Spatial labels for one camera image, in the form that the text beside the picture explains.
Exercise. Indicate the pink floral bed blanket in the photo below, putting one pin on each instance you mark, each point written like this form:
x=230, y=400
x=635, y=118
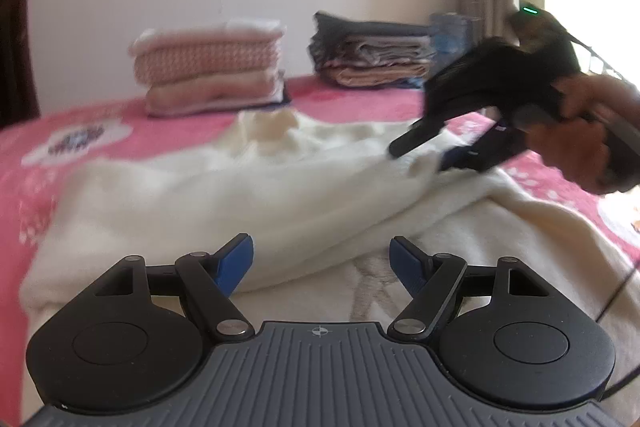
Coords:
x=50, y=161

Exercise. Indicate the light folded clothes stack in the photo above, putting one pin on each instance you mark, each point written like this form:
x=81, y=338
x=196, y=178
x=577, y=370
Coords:
x=230, y=66

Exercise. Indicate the dark folded clothes stack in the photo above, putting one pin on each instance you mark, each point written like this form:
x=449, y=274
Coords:
x=370, y=55

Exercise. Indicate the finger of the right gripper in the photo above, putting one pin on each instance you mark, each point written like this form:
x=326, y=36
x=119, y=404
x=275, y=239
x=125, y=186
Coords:
x=422, y=131
x=496, y=146

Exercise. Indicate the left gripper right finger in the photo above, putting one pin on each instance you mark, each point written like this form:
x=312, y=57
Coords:
x=432, y=281

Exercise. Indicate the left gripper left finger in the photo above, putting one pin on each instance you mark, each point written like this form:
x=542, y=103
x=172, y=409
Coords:
x=208, y=281

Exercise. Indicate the right hand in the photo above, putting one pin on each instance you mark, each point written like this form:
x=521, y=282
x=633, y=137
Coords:
x=577, y=147

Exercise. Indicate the white fleece garment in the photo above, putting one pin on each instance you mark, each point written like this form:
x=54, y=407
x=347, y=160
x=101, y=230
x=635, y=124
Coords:
x=322, y=202

